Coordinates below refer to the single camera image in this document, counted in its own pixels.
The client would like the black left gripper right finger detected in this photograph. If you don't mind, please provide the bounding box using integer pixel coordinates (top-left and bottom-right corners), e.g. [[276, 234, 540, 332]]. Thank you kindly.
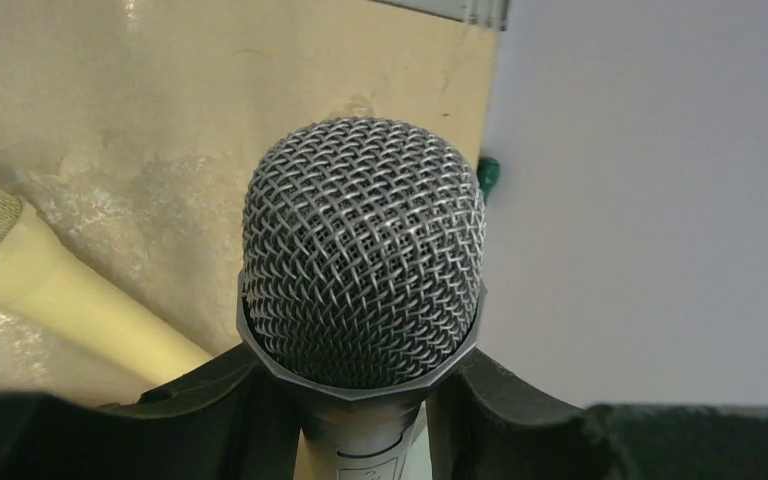
[[427, 352, 768, 479]]

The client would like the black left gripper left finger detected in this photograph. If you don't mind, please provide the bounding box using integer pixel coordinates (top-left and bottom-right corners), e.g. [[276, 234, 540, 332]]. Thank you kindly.
[[0, 345, 299, 479]]

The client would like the silver microphone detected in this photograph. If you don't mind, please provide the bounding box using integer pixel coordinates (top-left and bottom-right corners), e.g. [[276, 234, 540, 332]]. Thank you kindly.
[[237, 117, 486, 479]]

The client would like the cream yellow microphone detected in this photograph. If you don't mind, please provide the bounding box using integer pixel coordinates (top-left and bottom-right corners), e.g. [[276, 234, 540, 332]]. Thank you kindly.
[[0, 188, 213, 385]]

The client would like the green screwdriver handle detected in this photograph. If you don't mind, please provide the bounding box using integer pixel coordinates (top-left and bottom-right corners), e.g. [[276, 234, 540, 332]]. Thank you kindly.
[[476, 156, 501, 202]]

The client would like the aluminium table frame rail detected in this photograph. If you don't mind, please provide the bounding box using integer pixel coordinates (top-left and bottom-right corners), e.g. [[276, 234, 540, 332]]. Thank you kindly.
[[375, 0, 511, 31]]

